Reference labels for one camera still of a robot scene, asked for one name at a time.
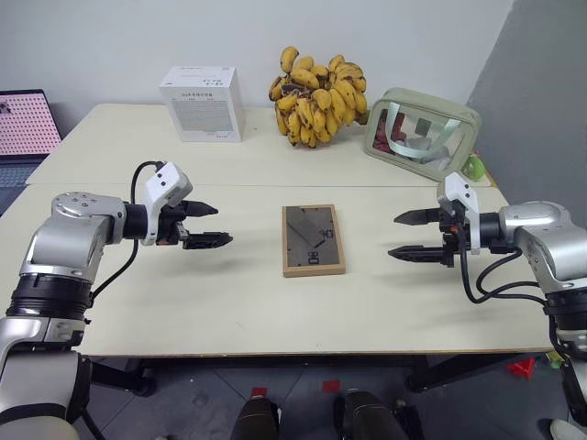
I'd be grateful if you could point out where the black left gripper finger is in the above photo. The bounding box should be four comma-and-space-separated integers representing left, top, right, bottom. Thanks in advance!
182, 231, 235, 251
183, 200, 220, 220

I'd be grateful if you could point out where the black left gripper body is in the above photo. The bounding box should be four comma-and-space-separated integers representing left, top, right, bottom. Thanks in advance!
154, 200, 191, 249

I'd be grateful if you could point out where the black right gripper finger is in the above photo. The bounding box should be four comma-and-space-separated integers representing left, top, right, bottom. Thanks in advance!
393, 207, 444, 227
387, 245, 449, 265

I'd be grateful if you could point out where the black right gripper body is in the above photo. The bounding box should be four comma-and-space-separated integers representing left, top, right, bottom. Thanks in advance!
437, 201, 472, 270

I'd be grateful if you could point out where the green plush toy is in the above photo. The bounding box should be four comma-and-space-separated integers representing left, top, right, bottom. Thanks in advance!
460, 152, 488, 182

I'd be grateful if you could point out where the white cardboard box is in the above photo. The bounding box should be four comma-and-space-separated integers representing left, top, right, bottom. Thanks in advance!
159, 65, 247, 144

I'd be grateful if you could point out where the red triangular floor object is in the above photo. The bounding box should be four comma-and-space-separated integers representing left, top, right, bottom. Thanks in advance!
505, 357, 537, 382

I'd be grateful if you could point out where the yellow banana bunch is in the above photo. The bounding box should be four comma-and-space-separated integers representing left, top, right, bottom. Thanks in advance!
267, 45, 370, 149

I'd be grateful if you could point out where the dark rounded shape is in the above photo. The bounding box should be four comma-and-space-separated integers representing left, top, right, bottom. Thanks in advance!
227, 395, 282, 440
331, 388, 424, 440

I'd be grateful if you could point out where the laptop with pink screen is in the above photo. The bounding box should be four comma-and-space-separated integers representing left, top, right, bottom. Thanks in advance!
0, 88, 62, 217

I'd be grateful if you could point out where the white rounded floor object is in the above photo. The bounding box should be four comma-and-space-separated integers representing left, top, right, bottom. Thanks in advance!
548, 418, 587, 440

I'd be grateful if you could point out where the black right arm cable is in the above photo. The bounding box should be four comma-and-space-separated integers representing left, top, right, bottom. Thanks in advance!
460, 247, 551, 306

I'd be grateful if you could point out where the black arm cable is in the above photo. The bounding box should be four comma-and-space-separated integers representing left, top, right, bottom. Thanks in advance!
460, 247, 551, 306
89, 159, 167, 302

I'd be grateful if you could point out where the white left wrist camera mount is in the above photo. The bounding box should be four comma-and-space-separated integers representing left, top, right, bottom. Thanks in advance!
139, 161, 194, 247

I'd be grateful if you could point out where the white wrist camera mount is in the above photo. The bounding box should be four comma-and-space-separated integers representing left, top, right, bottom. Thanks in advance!
436, 171, 482, 256
139, 161, 194, 247

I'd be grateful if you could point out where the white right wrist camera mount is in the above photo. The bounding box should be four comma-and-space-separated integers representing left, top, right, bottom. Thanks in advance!
436, 171, 482, 256

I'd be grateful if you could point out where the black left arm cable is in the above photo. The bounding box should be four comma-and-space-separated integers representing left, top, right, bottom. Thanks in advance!
89, 159, 167, 302

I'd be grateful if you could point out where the wooden picture frame back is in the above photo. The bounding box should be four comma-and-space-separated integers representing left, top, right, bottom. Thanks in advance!
281, 203, 347, 280

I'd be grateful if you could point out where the black table leg base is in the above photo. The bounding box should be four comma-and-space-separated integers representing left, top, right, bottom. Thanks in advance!
404, 351, 554, 394
86, 355, 158, 398

